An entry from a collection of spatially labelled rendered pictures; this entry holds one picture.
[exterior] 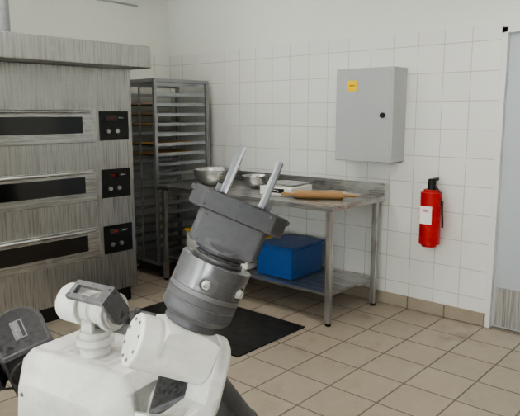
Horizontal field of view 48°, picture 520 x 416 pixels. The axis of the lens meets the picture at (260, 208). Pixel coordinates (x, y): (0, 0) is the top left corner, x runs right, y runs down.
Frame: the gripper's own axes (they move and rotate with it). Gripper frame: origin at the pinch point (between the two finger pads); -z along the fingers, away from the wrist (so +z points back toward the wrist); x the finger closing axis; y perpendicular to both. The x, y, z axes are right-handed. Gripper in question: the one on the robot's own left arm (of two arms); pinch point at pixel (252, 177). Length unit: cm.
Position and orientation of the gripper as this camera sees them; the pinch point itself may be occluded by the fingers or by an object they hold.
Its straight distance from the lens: 71.1
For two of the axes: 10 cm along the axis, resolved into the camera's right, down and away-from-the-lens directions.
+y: 0.0, -0.3, 10.0
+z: -3.9, 9.2, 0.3
